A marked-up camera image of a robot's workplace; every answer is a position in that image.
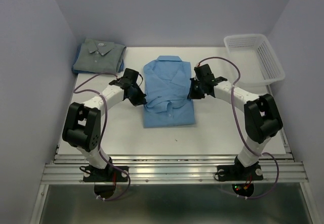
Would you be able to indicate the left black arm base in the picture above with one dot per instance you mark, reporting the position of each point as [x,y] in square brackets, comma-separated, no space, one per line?
[95,175]

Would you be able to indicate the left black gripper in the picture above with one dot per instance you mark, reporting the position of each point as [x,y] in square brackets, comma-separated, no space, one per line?
[140,100]

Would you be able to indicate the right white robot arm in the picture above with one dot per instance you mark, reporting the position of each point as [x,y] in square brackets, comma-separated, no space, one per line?
[257,117]

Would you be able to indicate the white plastic basket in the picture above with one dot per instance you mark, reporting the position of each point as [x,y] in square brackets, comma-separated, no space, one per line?
[255,58]

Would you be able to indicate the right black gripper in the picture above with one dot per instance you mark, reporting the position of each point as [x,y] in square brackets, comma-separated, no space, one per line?
[192,94]

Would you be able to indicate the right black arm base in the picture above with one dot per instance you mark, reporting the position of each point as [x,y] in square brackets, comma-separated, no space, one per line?
[236,173]

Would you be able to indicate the light blue long sleeve shirt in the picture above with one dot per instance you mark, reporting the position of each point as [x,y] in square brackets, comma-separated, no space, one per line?
[167,85]

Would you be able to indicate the folded grey shirt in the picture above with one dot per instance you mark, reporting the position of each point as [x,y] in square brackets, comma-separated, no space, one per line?
[98,54]

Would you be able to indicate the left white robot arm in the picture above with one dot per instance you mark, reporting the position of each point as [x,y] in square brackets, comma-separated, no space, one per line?
[85,122]

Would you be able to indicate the aluminium rail frame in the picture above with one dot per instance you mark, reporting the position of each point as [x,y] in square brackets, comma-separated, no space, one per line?
[172,155]

